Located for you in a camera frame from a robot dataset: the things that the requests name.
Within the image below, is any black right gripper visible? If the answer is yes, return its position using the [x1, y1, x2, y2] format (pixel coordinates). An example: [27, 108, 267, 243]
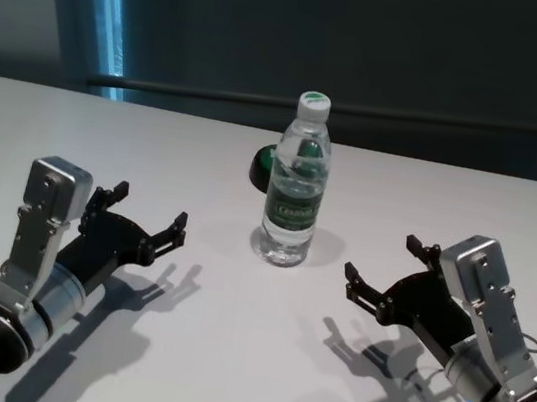
[332, 225, 489, 369]

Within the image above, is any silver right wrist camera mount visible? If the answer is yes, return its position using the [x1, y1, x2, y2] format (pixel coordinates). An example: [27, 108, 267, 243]
[418, 230, 537, 402]

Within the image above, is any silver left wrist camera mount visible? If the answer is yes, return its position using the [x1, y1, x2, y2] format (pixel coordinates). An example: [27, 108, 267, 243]
[0, 149, 98, 332]

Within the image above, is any green button with black base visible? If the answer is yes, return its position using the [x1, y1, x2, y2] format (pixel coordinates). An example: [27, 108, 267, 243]
[244, 141, 279, 195]

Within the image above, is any clear green-label water bottle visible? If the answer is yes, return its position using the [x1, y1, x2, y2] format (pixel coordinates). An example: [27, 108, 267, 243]
[253, 85, 342, 272]

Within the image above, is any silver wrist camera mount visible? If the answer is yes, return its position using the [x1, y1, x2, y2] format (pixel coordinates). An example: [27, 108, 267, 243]
[418, 230, 537, 402]
[0, 149, 98, 332]

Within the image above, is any dark horizontal rail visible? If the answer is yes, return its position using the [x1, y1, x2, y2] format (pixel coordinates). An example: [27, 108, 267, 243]
[86, 61, 537, 153]

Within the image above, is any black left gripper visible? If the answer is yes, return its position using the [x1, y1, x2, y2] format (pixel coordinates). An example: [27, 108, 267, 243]
[51, 172, 194, 310]

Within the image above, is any blue glass window strip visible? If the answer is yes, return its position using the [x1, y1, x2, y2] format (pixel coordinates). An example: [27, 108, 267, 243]
[64, 0, 141, 104]

